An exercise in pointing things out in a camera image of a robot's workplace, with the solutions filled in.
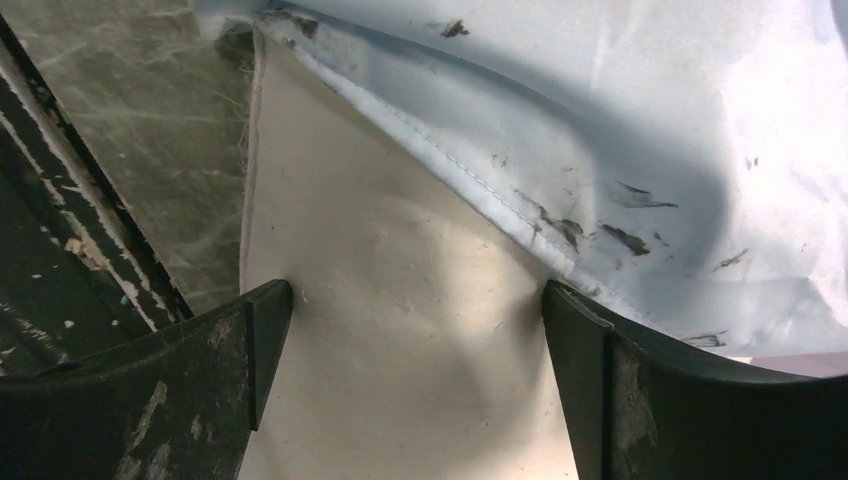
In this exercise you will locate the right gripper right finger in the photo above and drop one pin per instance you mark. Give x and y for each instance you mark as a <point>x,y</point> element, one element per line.
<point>639,404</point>

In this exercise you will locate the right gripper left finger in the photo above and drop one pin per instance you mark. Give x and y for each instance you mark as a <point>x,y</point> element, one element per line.
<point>180,403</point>

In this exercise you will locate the white pillow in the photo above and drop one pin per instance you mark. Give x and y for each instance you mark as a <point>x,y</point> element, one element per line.
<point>416,349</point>

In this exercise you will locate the light blue pillowcase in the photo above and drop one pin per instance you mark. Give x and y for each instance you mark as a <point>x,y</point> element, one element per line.
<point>682,162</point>

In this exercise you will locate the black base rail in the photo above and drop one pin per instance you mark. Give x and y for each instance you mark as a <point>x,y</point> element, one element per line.
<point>77,274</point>

